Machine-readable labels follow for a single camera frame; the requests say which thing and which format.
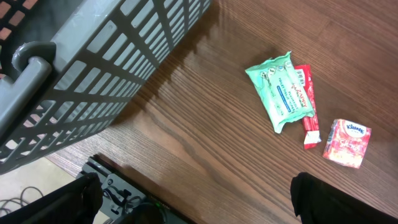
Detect teal white small packet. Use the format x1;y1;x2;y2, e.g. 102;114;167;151
245;52;315;134

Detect red white tissue pack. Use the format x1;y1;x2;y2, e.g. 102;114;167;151
323;119;372;169

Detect grey plastic shopping basket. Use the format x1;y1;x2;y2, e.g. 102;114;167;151
1;0;211;173

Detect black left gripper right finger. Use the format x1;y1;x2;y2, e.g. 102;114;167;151
290;172;397;224

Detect red white stick packet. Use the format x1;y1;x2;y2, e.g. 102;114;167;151
295;65;322;149

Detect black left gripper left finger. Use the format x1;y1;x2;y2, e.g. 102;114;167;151
1;173;103;224

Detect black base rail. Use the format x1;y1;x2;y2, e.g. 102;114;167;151
76;155;193;224

